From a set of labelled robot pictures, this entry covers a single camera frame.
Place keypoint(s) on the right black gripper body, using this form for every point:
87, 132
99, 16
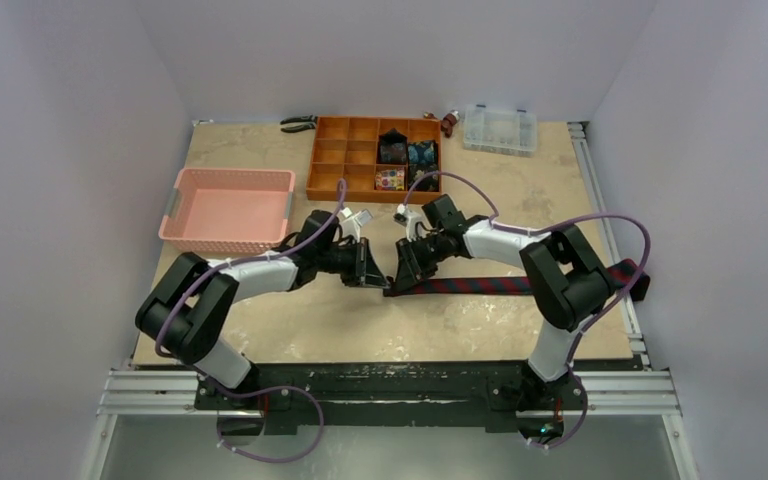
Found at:
412, 259

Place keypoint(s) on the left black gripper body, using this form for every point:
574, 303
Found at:
345, 261

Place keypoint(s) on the orange compartment tray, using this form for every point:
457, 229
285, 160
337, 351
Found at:
346, 147

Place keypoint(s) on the red navy striped tie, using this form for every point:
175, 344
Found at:
521, 286

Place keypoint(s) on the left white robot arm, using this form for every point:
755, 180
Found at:
186, 311

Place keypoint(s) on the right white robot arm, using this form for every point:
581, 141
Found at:
570, 285

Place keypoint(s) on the black gold rolled tie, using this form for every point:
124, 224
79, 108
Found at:
423, 177

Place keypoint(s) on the colourful dotted rolled tie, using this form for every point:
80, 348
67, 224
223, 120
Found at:
390, 178

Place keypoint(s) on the blue patterned rolled tie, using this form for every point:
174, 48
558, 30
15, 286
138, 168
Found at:
423, 153

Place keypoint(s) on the dark rolled tie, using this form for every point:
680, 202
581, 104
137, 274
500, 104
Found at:
392, 148

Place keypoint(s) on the brown small tool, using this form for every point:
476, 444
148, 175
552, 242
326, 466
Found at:
447, 123

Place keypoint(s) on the pink plastic basket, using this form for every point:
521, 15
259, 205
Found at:
227, 210

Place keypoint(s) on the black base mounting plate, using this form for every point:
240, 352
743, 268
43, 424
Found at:
499, 396

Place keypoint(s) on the clear plastic organizer box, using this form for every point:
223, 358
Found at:
512, 133

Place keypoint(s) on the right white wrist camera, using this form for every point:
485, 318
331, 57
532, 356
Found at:
411, 221

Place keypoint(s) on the black handled pliers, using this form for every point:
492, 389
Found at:
298, 124

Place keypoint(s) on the aluminium frame rail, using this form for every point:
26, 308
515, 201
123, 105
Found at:
613, 387

